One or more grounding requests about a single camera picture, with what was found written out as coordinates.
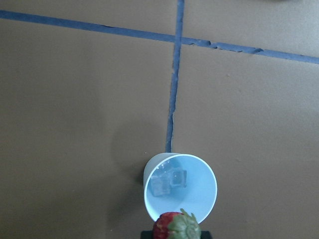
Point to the ice cubes in cup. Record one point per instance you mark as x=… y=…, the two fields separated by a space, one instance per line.
x=164 y=183

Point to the light blue cup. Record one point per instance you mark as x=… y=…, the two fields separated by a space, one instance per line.
x=198 y=197

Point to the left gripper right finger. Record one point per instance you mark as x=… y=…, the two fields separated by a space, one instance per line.
x=206 y=235

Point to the red strawberry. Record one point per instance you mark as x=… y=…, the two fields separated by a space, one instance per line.
x=176 y=225

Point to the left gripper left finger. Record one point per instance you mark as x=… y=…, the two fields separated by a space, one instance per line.
x=147 y=235

